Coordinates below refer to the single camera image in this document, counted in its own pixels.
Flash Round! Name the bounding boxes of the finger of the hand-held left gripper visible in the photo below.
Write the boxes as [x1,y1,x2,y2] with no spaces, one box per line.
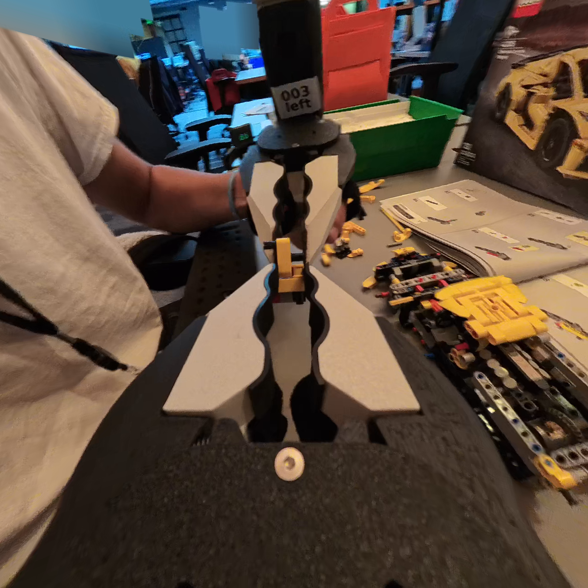
[246,161,289,263]
[298,155,344,266]

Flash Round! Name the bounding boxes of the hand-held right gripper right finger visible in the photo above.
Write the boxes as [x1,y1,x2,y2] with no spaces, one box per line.
[294,266,421,443]

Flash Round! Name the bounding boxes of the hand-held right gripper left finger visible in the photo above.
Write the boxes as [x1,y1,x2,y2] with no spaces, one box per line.
[163,264,285,443]

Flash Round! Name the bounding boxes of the small yellow black brick assembly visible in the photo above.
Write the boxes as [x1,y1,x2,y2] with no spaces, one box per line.
[264,236,307,305]

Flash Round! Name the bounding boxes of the yellow black brick car model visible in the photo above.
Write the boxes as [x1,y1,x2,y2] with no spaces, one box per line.
[362,247,588,502]

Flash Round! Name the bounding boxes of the person's left forearm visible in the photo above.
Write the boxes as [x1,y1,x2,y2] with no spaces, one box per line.
[85,138,239,236]

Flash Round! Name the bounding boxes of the grey desk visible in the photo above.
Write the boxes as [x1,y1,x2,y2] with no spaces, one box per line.
[253,94,588,588]

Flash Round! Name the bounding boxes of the pale blue wristband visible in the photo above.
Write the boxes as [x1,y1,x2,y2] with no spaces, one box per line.
[227,169,241,222]

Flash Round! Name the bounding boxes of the pile of yellow panel bricks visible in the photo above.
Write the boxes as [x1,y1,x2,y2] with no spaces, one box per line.
[320,178,413,268]

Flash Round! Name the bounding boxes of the red fabric bag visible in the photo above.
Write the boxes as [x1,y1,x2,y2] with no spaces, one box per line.
[321,0,397,112]

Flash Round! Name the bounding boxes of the black office chair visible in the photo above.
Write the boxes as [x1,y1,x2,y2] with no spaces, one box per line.
[390,0,515,113]
[163,115,236,174]
[46,40,181,164]

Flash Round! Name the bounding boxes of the black dimpled pad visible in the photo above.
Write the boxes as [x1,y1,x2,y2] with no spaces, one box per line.
[175,223,272,343]

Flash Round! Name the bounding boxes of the red jacket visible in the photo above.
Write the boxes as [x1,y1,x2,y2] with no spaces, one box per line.
[204,69,243,114]

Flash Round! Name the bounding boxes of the white cardboard sheets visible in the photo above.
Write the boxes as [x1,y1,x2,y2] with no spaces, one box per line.
[328,100,413,135]

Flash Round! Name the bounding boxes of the dark green plastic bin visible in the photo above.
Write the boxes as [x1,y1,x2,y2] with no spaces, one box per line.
[324,96,465,183]

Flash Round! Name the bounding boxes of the grey building instruction booklet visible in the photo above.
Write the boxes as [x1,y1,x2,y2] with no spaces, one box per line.
[379,179,588,341]

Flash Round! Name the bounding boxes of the person in white shirt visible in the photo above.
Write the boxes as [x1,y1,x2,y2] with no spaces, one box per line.
[0,28,164,588]

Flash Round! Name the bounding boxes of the dark toy car box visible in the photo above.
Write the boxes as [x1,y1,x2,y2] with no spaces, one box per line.
[452,0,588,217]

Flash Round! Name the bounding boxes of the black lanyard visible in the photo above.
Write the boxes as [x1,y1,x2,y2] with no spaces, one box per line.
[0,279,130,374]

